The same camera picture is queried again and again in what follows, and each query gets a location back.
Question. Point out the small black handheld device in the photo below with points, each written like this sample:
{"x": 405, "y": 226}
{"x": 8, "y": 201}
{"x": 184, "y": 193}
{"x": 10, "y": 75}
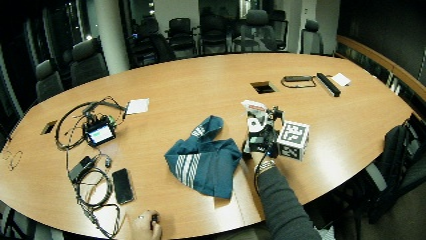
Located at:
{"x": 155, "y": 220}

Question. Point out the white carton with red label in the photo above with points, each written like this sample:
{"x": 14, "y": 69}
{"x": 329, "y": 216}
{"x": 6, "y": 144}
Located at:
{"x": 253, "y": 106}

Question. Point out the white marker cube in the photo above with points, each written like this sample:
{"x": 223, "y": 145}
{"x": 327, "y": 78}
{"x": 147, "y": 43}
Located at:
{"x": 293, "y": 140}

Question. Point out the black smartphone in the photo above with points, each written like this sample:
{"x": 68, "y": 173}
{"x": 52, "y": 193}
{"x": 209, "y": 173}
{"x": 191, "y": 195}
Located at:
{"x": 123, "y": 186}

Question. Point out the long black bar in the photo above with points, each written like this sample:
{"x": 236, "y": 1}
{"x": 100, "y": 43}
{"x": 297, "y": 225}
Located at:
{"x": 329, "y": 84}

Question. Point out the teal striped cloth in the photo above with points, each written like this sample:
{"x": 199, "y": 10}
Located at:
{"x": 208, "y": 160}

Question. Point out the white card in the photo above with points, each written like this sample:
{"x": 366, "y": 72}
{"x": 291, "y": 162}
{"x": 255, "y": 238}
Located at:
{"x": 341, "y": 79}

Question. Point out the black power pack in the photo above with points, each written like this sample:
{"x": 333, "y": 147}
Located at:
{"x": 80, "y": 168}

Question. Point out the grey mesh office chair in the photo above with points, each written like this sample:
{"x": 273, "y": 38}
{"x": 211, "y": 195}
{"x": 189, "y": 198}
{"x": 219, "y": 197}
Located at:
{"x": 256, "y": 31}

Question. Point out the black office chair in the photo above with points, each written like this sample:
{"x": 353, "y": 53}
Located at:
{"x": 148, "y": 43}
{"x": 280, "y": 28}
{"x": 213, "y": 33}
{"x": 181, "y": 35}

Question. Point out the small device with lit screen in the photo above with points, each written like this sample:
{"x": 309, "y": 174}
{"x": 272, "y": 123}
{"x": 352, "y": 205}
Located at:
{"x": 100, "y": 134}

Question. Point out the white paper sheet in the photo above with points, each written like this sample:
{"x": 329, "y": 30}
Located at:
{"x": 137, "y": 106}

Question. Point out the black chair with bag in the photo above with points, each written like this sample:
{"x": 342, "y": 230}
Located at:
{"x": 400, "y": 160}

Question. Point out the eyeglasses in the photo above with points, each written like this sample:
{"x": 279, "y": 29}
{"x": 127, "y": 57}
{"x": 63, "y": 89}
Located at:
{"x": 15, "y": 160}

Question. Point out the small dark flat card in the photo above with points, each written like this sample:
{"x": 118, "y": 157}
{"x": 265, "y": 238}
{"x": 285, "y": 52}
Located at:
{"x": 48, "y": 127}

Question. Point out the white column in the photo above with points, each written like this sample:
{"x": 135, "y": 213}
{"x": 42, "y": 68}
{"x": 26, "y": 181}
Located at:
{"x": 111, "y": 36}

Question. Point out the wooden wall rail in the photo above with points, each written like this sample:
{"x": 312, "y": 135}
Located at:
{"x": 381, "y": 61}

